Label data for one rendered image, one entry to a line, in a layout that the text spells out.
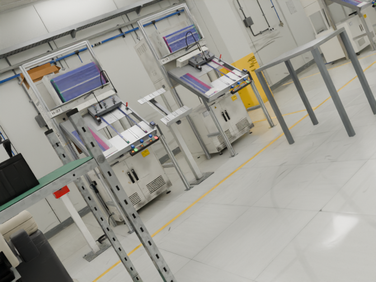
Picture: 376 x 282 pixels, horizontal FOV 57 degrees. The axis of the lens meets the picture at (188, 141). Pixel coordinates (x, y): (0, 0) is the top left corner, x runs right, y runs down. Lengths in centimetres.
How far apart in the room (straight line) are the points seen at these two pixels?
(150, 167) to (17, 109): 222
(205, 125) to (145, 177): 100
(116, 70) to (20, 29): 143
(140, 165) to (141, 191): 27
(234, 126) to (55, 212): 270
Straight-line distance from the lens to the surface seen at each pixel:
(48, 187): 103
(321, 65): 297
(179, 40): 454
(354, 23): 704
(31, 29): 562
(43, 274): 211
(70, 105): 383
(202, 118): 424
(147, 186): 383
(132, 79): 578
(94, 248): 350
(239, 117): 458
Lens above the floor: 102
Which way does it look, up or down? 9 degrees down
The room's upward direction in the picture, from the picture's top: 28 degrees counter-clockwise
